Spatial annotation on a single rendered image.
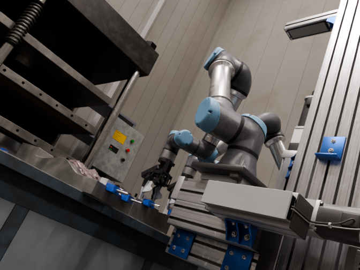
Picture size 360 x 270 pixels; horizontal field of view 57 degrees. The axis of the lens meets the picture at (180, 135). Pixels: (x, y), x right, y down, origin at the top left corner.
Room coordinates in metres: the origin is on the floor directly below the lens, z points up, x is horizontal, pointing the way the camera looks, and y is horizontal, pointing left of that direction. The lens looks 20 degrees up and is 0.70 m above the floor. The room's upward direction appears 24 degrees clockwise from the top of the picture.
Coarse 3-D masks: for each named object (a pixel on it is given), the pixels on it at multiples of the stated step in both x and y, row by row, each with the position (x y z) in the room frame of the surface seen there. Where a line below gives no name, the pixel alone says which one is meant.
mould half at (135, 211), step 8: (136, 208) 1.49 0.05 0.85; (144, 208) 1.52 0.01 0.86; (136, 216) 1.50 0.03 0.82; (144, 216) 1.53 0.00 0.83; (152, 216) 1.56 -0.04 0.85; (160, 216) 1.59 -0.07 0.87; (168, 216) 1.62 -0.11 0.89; (152, 224) 1.57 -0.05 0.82; (160, 224) 1.60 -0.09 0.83; (168, 224) 1.63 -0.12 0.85
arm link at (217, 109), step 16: (208, 64) 1.24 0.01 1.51; (224, 64) 1.20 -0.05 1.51; (240, 64) 1.24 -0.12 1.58; (224, 80) 1.14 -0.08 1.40; (208, 96) 1.13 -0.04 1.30; (224, 96) 1.05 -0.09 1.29; (208, 112) 1.01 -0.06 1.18; (224, 112) 1.01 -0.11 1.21; (208, 128) 1.04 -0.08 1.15; (224, 128) 1.03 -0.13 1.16
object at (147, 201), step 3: (141, 198) 1.52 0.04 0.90; (144, 198) 1.51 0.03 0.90; (147, 198) 1.53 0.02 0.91; (144, 201) 1.50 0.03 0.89; (147, 201) 1.49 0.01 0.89; (150, 201) 1.49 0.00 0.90; (144, 204) 1.50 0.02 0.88; (147, 204) 1.48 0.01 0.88; (150, 204) 1.49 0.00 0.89; (153, 204) 1.48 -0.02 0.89; (150, 207) 1.50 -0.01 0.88; (153, 207) 1.51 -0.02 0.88
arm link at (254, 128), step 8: (248, 120) 1.05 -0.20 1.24; (256, 120) 1.05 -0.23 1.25; (240, 128) 1.03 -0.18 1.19; (248, 128) 1.04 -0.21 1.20; (256, 128) 1.05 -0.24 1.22; (264, 128) 1.06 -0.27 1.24; (240, 136) 1.05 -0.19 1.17; (248, 136) 1.04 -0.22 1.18; (256, 136) 1.05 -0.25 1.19; (264, 136) 1.07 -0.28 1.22; (232, 144) 1.07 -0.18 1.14; (240, 144) 1.05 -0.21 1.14; (248, 144) 1.05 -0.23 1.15; (256, 144) 1.05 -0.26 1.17; (256, 152) 1.06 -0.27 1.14
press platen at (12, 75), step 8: (0, 72) 1.72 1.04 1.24; (8, 72) 1.74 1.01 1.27; (16, 80) 1.77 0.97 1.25; (24, 80) 1.80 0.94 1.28; (24, 88) 1.81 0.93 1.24; (32, 88) 1.83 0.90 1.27; (40, 96) 1.87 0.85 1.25; (48, 96) 1.90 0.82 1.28; (48, 104) 1.92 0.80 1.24; (56, 104) 1.96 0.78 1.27; (64, 112) 1.99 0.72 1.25; (72, 112) 2.01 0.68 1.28; (72, 120) 2.03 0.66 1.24; (80, 120) 2.06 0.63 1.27; (88, 128) 2.11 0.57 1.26; (96, 128) 2.14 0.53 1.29
